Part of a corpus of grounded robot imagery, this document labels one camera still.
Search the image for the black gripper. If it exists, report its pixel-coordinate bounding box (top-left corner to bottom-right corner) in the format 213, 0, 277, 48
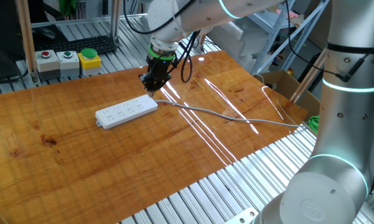
139, 57, 175, 98

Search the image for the white power strip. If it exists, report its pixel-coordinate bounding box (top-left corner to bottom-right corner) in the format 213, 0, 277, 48
95, 94, 159, 130

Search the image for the yellow box green mushroom button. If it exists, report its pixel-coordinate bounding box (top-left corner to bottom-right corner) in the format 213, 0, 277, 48
77, 47, 102, 77

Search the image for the grey box green button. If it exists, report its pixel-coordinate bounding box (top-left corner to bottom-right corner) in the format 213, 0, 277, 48
56, 50, 81, 78

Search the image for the grey box red button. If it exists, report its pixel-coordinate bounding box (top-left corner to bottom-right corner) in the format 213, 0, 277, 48
34, 49, 61, 82

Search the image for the black keyboard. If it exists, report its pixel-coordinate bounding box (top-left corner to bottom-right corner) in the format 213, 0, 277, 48
34, 35, 118, 55

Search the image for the white foam block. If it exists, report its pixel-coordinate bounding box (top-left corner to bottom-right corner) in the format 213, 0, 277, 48
207, 21, 263, 60

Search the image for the wood grain table mat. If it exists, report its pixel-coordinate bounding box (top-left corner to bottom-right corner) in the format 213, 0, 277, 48
0, 50, 309, 224

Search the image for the green hanging fabric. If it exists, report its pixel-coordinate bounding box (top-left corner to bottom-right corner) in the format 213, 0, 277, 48
58, 0, 77, 18

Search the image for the cardboard box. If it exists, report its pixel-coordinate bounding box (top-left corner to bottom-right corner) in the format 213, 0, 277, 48
259, 70, 321, 123

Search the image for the thin wooden stick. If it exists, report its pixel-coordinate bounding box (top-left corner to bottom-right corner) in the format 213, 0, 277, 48
288, 49, 326, 102
292, 51, 328, 104

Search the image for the black monitor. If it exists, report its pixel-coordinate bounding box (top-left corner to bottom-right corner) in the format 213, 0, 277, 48
0, 0, 70, 83

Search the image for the green cloth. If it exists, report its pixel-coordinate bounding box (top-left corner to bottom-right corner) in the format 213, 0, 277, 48
307, 114, 321, 135

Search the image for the green flange ring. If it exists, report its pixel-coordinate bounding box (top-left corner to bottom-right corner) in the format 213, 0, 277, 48
147, 44, 177, 62

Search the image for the thick black camera cable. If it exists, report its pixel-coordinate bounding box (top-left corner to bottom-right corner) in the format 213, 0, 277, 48
166, 29, 202, 84

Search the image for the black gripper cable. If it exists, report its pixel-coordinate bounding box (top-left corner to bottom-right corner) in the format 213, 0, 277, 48
123, 0, 197, 35

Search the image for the aluminium frame post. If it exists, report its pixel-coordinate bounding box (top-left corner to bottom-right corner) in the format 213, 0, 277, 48
109, 0, 122, 41

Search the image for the grey power strip cable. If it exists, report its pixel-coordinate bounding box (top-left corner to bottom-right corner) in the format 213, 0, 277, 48
154, 99, 311, 129

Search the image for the grey metal shelf frame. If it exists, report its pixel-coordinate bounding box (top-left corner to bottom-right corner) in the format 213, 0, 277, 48
248, 0, 331, 75

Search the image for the wooden post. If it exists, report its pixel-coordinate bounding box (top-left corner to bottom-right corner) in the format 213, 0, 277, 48
15, 0, 40, 85

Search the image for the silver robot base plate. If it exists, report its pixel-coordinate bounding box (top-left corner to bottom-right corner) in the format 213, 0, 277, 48
223, 207, 259, 224

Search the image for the black cable with plug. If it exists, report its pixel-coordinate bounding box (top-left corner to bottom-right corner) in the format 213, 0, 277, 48
285, 0, 374, 83

